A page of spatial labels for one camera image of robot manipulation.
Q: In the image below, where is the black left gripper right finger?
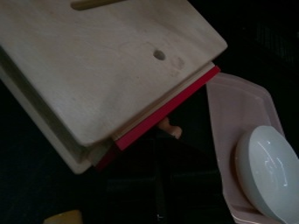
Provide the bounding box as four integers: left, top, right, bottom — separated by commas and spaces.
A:
156, 136, 227, 224

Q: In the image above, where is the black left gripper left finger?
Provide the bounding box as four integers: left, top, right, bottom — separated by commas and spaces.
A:
101, 136, 160, 224

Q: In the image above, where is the small yellow-orange toy piece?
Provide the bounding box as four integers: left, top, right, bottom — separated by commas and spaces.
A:
41, 209, 84, 224

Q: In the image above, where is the pink plastic tray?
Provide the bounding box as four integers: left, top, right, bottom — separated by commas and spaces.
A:
204, 72, 285, 224

